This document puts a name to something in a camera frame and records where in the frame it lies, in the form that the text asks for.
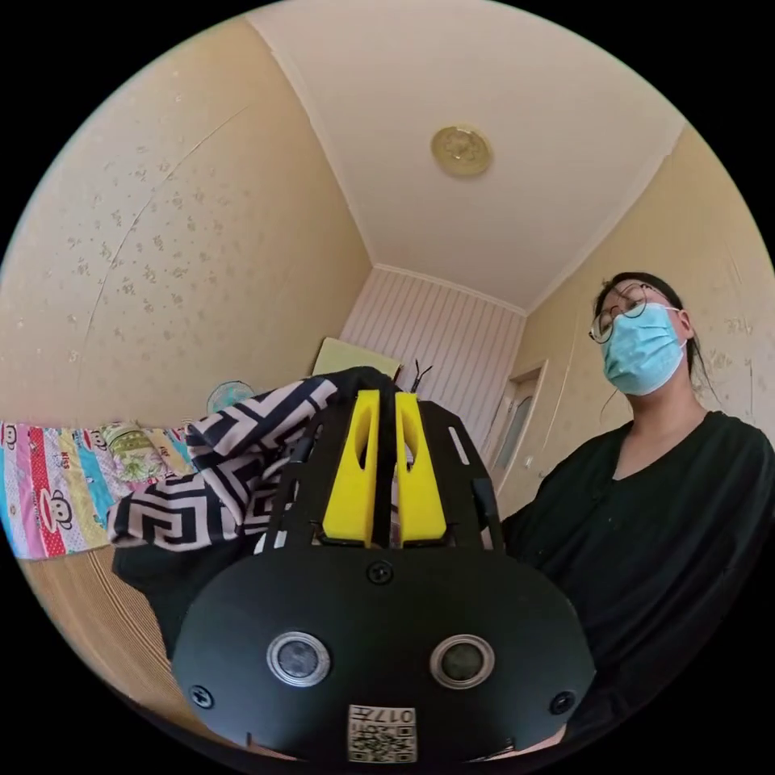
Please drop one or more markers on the green floral pillow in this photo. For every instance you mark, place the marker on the green floral pillow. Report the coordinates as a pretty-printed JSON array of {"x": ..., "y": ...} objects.
[{"x": 130, "y": 449}]

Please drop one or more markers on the white door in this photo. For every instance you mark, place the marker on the white door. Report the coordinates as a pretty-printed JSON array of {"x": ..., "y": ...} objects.
[{"x": 514, "y": 424}]

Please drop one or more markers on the light blue fan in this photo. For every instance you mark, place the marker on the light blue fan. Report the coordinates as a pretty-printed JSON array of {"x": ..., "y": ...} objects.
[{"x": 229, "y": 396}]

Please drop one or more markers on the black long sleeve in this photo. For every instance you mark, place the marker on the black long sleeve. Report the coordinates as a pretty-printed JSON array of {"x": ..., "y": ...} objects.
[{"x": 236, "y": 460}]

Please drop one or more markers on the person's body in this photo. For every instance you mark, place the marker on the person's body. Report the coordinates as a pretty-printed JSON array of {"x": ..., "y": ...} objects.
[{"x": 642, "y": 521}]

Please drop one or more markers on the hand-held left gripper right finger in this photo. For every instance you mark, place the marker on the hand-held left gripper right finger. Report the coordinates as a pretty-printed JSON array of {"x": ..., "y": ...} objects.
[{"x": 424, "y": 496}]

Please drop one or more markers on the round gold ceiling lamp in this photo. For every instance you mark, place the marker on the round gold ceiling lamp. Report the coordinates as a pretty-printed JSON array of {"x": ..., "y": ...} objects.
[{"x": 461, "y": 150}]

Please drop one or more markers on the bed with mat and quilt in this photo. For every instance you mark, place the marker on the bed with mat and quilt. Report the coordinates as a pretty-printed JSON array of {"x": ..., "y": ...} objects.
[{"x": 91, "y": 611}]

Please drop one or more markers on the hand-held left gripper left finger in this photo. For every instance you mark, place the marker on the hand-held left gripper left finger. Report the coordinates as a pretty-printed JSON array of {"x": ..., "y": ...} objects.
[{"x": 350, "y": 484}]

